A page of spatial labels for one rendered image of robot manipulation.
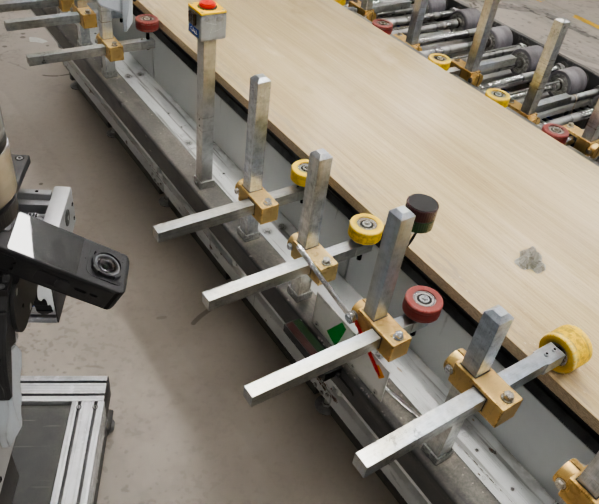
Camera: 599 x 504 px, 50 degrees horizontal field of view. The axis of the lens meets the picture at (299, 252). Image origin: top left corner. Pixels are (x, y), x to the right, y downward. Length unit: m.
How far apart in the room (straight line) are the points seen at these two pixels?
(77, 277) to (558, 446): 1.11
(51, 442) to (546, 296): 1.33
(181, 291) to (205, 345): 0.29
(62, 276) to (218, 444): 1.66
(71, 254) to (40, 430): 1.46
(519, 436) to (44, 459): 1.20
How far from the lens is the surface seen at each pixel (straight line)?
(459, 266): 1.46
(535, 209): 1.73
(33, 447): 1.94
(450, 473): 1.36
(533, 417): 1.44
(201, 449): 2.13
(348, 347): 1.27
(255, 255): 1.68
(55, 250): 0.53
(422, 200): 1.20
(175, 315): 2.48
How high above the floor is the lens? 1.81
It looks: 41 degrees down
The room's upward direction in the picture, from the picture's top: 8 degrees clockwise
